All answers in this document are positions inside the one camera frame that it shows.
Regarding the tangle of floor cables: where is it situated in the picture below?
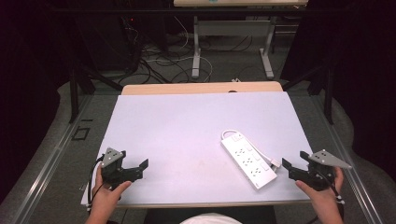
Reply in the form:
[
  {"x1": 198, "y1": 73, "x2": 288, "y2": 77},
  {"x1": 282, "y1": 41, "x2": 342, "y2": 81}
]
[{"x1": 118, "y1": 15, "x2": 253, "y2": 85}]

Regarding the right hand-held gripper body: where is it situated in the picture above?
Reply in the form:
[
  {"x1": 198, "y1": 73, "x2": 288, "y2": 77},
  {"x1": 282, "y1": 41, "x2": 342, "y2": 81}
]
[{"x1": 288, "y1": 148, "x2": 353, "y2": 191}]

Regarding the dark curtain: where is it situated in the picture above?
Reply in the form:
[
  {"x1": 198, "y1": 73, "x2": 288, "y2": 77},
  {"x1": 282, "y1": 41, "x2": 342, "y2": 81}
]
[
  {"x1": 279, "y1": 0, "x2": 396, "y2": 181},
  {"x1": 0, "y1": 0, "x2": 76, "y2": 203}
]

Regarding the person's left hand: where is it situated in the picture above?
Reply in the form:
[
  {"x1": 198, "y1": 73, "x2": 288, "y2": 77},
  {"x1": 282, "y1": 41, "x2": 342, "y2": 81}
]
[{"x1": 89, "y1": 165, "x2": 133, "y2": 216}]

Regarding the aluminium floor rail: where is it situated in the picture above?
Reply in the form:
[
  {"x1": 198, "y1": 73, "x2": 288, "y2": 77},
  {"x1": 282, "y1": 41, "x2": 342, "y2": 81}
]
[
  {"x1": 10, "y1": 94, "x2": 95, "y2": 224},
  {"x1": 309, "y1": 94, "x2": 385, "y2": 224}
]

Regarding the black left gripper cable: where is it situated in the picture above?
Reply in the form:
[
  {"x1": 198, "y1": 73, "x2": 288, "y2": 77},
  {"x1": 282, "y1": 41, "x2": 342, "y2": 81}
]
[{"x1": 87, "y1": 154, "x2": 106, "y2": 213}]

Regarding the dark computer cabinet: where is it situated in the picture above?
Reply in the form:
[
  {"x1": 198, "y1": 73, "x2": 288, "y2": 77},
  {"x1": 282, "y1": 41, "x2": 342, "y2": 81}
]
[{"x1": 73, "y1": 12, "x2": 144, "y2": 73}]

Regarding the white desk with metal legs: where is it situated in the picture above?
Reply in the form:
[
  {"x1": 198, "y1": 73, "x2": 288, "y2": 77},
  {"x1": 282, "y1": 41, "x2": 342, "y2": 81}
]
[{"x1": 173, "y1": 0, "x2": 309, "y2": 80}]

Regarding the black floor socket frame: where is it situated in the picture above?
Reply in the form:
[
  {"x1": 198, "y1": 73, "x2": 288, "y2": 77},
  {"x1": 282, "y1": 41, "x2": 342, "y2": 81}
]
[{"x1": 71, "y1": 125, "x2": 92, "y2": 142}]

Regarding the black metal stand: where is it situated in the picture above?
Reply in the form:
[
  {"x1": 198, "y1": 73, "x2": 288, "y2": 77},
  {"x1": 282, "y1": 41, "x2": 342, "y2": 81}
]
[
  {"x1": 281, "y1": 59, "x2": 336, "y2": 126},
  {"x1": 68, "y1": 59, "x2": 124, "y2": 124}
]

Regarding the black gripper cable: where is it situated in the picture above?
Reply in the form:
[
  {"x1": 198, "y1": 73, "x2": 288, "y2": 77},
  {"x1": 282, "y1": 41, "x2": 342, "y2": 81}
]
[
  {"x1": 87, "y1": 154, "x2": 106, "y2": 213},
  {"x1": 317, "y1": 170, "x2": 347, "y2": 222}
]

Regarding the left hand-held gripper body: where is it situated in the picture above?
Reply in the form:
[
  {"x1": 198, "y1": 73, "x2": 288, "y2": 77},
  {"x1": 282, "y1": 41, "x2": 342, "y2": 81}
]
[{"x1": 99, "y1": 147, "x2": 145, "y2": 190}]

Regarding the person's white clothing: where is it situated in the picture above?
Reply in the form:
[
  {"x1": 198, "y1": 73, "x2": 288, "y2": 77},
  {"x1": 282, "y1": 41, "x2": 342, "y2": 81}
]
[{"x1": 179, "y1": 212, "x2": 243, "y2": 224}]

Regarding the white table cover sheet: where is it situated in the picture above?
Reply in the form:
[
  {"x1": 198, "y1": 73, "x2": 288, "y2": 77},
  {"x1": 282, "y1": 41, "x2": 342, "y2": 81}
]
[{"x1": 80, "y1": 91, "x2": 314, "y2": 207}]

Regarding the person's right hand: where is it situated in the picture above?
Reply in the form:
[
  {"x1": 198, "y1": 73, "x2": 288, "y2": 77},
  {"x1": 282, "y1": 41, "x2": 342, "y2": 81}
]
[{"x1": 294, "y1": 166, "x2": 345, "y2": 217}]

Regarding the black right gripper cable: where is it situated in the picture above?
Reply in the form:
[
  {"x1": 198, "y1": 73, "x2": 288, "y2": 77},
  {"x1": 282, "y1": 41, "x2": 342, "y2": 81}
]
[{"x1": 317, "y1": 170, "x2": 347, "y2": 222}]

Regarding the white power strip cable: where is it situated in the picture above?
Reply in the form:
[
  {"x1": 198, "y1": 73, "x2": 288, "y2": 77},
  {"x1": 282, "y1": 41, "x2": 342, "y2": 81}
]
[{"x1": 220, "y1": 129, "x2": 281, "y2": 172}]

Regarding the white power strip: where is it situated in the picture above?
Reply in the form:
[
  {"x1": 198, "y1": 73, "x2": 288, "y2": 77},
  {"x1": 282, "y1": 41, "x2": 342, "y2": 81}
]
[{"x1": 220, "y1": 133, "x2": 278, "y2": 191}]

